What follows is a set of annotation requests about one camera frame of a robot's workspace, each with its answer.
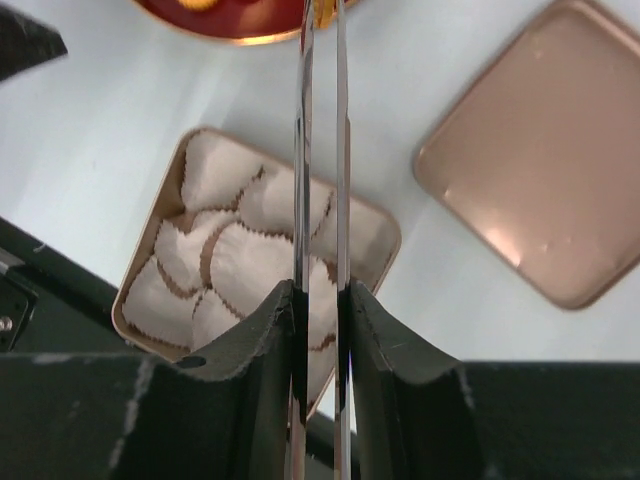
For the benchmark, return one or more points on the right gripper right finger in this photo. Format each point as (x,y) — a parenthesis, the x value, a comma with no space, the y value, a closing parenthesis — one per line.
(423,414)

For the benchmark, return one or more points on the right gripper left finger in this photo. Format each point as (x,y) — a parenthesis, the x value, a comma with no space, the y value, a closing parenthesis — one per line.
(220,413)

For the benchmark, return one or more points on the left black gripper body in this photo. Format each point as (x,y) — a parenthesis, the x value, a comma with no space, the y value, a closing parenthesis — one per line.
(27,43)

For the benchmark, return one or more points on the round red plate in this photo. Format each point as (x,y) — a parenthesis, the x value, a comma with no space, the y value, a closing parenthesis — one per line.
(238,22)

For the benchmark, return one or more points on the gold tin lid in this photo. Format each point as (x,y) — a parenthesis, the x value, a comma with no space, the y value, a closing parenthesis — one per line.
(540,156)

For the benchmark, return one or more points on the metal tongs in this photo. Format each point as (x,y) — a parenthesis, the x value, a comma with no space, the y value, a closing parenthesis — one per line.
(310,201)

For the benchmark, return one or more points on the orange round cookie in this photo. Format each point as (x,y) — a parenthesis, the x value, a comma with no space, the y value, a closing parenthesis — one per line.
(197,5)

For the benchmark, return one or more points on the gold square cookie tin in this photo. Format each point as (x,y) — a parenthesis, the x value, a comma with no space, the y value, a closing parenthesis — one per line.
(218,239)

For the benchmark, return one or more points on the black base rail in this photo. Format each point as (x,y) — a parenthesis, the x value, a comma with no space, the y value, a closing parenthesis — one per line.
(51,304)

